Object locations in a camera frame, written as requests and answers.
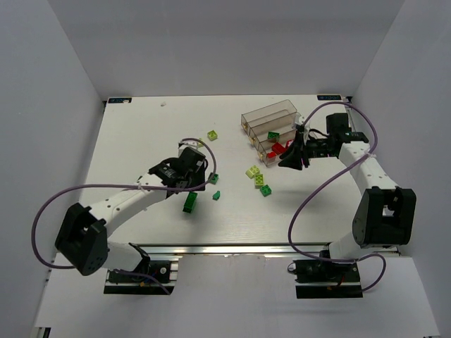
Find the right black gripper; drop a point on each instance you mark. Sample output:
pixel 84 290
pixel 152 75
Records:
pixel 305 151

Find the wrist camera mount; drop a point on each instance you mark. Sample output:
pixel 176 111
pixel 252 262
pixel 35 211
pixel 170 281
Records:
pixel 299 120
pixel 187 143

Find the long dark green lego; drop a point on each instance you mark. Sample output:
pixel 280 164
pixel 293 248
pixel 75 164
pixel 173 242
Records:
pixel 190 202

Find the far clear plastic container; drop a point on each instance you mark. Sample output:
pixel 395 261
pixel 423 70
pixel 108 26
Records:
pixel 265 114

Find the green square lego right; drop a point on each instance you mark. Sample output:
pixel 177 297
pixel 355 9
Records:
pixel 265 190

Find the near clear plastic container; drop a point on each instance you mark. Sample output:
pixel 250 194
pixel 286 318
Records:
pixel 270 149

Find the middle clear plastic container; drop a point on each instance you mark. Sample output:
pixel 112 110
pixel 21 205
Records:
pixel 281 125

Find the pale yellow-green lego right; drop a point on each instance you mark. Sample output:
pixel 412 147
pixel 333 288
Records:
pixel 252 171

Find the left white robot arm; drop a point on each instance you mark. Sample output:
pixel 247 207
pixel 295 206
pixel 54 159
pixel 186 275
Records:
pixel 84 235

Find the right blue table label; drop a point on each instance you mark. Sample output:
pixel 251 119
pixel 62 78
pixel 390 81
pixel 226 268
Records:
pixel 329 97

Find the small green sloped lego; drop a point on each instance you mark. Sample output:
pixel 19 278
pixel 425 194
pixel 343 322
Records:
pixel 216 196

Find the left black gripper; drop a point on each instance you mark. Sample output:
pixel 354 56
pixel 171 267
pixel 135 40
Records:
pixel 196 182

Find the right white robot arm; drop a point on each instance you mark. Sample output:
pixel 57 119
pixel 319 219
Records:
pixel 385 214

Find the clear plastic container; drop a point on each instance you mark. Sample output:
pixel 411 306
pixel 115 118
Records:
pixel 281 125
pixel 270 149
pixel 265 114

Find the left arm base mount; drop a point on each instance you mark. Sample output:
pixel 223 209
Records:
pixel 132 271

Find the red long lego brick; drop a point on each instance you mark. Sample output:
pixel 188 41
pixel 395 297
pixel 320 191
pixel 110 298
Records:
pixel 275 146

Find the green square lego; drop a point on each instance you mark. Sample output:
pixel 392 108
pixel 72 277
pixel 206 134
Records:
pixel 213 178
pixel 265 190

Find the lime lego top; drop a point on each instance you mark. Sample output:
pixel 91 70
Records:
pixel 212 135

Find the green square lego centre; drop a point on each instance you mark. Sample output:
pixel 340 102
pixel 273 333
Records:
pixel 213 178

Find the blue table label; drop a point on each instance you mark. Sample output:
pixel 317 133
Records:
pixel 329 97
pixel 119 100

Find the aluminium table rail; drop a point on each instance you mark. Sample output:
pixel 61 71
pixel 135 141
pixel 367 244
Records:
pixel 218 249

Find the left blue table label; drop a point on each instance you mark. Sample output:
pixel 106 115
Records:
pixel 119 100

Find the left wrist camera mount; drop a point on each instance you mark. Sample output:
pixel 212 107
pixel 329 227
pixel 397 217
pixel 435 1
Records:
pixel 187 143

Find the light green lego upturned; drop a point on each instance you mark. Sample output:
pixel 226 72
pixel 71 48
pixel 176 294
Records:
pixel 259 180

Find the red rounded flower lego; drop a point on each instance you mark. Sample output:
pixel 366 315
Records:
pixel 289 143

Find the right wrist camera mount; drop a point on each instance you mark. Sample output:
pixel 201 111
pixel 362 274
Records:
pixel 299 120

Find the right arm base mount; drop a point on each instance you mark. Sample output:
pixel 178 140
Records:
pixel 316 279

